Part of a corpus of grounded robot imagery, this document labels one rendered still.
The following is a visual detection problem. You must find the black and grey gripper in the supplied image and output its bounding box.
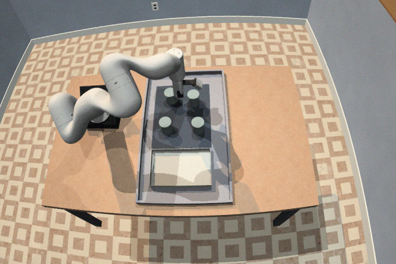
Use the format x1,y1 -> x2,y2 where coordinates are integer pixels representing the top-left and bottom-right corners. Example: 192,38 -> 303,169
172,79 -> 184,98

